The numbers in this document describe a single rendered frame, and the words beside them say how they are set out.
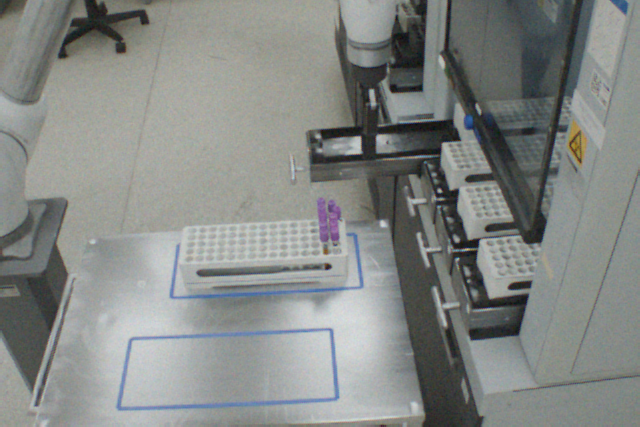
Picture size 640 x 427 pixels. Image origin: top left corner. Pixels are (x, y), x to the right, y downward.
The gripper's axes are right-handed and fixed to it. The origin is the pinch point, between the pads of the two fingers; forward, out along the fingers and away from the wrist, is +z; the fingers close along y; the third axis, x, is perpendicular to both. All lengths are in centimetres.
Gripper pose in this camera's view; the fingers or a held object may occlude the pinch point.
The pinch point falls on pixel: (368, 141)
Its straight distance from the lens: 152.3
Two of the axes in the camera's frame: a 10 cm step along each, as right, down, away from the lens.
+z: 0.4, 7.8, 6.2
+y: -0.8, -6.1, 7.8
